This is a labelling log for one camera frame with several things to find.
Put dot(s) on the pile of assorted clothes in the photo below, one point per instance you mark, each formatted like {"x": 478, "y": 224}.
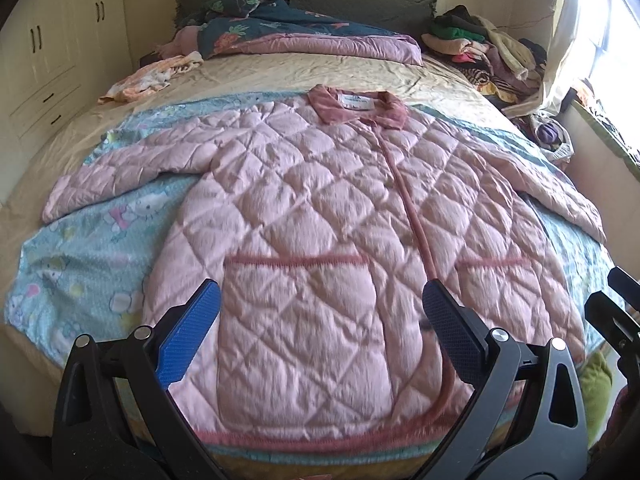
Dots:
{"x": 505, "y": 70}

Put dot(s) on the dark floral pink quilt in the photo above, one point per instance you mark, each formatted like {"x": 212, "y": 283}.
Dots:
{"x": 224, "y": 27}

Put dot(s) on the beige bed sheet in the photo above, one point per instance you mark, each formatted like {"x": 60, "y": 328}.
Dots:
{"x": 431, "y": 84}

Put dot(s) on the beige curtain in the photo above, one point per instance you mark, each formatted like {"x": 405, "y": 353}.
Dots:
{"x": 579, "y": 27}

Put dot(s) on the pink quilted jacket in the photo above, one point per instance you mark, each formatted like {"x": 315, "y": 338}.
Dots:
{"x": 321, "y": 217}

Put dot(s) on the orange white small garment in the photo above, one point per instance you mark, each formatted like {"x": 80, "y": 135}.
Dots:
{"x": 151, "y": 78}

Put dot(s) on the floral bag of clothes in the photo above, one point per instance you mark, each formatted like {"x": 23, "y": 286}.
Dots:
{"x": 552, "y": 138}

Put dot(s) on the green window sill cushion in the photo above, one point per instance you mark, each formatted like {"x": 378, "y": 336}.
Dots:
{"x": 611, "y": 137}

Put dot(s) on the cream wardrobe with black handles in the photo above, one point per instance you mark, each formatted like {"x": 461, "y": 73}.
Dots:
{"x": 57, "y": 57}

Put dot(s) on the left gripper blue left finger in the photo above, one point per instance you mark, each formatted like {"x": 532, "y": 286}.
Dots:
{"x": 187, "y": 327}

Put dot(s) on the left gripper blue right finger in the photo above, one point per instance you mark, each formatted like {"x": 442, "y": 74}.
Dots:
{"x": 460, "y": 332}

